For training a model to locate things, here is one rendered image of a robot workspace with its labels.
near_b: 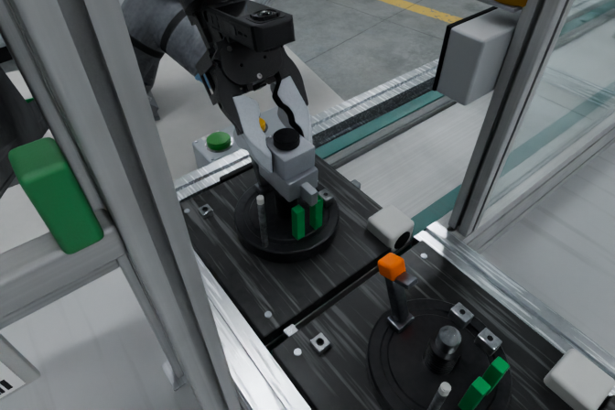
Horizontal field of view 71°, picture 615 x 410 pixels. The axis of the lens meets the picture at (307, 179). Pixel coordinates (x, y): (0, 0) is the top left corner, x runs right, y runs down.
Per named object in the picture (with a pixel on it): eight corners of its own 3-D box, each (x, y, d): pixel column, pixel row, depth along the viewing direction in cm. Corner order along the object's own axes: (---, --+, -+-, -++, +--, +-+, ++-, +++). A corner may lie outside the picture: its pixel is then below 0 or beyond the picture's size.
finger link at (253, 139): (258, 175, 53) (241, 101, 52) (277, 171, 48) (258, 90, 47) (234, 180, 51) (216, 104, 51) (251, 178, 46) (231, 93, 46)
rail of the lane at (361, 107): (137, 248, 69) (116, 200, 61) (476, 73, 109) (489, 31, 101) (152, 270, 66) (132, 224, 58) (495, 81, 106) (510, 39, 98)
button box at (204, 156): (197, 167, 77) (190, 140, 72) (291, 124, 86) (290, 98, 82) (216, 189, 73) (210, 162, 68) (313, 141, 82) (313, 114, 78)
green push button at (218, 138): (203, 145, 73) (201, 136, 72) (224, 136, 75) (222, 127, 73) (215, 157, 71) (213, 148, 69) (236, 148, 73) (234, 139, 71)
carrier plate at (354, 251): (170, 218, 61) (167, 208, 60) (303, 152, 72) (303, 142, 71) (264, 347, 48) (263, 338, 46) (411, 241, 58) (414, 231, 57)
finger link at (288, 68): (311, 101, 52) (269, 37, 50) (317, 98, 51) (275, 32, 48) (283, 123, 50) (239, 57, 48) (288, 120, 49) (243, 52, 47)
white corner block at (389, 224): (363, 236, 59) (366, 217, 56) (387, 221, 61) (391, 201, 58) (388, 258, 56) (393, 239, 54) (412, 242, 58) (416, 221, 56)
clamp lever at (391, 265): (387, 318, 45) (375, 260, 42) (400, 307, 46) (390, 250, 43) (414, 335, 42) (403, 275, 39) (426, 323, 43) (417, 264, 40)
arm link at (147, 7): (133, 19, 95) (166, -34, 92) (180, 59, 96) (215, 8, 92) (101, 11, 83) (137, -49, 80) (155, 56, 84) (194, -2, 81)
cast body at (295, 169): (258, 173, 53) (253, 128, 49) (286, 159, 55) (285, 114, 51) (299, 213, 49) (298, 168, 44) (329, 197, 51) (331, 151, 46)
